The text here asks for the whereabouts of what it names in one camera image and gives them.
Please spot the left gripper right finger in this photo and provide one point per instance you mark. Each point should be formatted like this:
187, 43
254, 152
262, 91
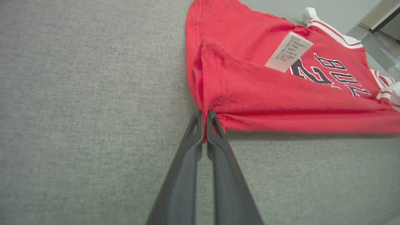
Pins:
229, 187

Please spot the red basketball jersey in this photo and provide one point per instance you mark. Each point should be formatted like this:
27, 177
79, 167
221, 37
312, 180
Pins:
250, 87

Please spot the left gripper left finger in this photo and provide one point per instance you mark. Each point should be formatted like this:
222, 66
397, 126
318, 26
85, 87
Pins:
181, 187

